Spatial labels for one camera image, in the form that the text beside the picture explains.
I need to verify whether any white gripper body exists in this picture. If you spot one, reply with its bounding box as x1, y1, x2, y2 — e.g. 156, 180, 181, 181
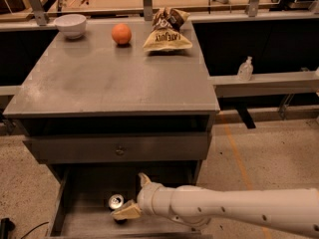
137, 182, 162, 215

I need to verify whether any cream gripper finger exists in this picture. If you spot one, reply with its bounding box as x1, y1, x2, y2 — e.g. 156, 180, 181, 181
111, 200, 142, 220
139, 172, 152, 187

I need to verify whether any blue pepsi can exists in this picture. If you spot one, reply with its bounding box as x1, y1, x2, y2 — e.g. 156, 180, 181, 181
108, 194, 126, 211

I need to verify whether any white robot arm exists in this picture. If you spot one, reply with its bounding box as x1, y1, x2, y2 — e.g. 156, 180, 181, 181
112, 172, 319, 239

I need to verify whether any open grey middle drawer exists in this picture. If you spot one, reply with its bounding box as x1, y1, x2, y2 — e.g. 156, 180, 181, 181
46, 163, 212, 239

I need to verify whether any grey top drawer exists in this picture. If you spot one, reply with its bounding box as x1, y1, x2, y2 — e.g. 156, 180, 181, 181
23, 132, 211, 164

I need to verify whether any grey drawer cabinet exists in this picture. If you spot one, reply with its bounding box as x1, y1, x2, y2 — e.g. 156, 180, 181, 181
2, 19, 221, 239

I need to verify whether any yellow brown chip bag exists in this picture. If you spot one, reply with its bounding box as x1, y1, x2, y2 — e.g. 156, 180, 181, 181
143, 7, 192, 52

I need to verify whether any clear sanitizer bottle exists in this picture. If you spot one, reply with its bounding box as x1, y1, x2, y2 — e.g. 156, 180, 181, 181
237, 56, 253, 82

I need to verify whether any orange fruit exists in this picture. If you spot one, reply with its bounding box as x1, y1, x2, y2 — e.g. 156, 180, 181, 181
112, 23, 132, 45

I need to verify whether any white bowl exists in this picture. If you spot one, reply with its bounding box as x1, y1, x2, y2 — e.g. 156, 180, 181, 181
54, 14, 87, 39

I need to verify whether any black cable on floor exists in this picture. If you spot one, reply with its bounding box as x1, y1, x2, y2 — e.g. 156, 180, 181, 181
0, 217, 50, 239

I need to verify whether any grey metal rail shelf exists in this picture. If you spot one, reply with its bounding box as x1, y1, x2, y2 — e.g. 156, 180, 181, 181
208, 71, 319, 98

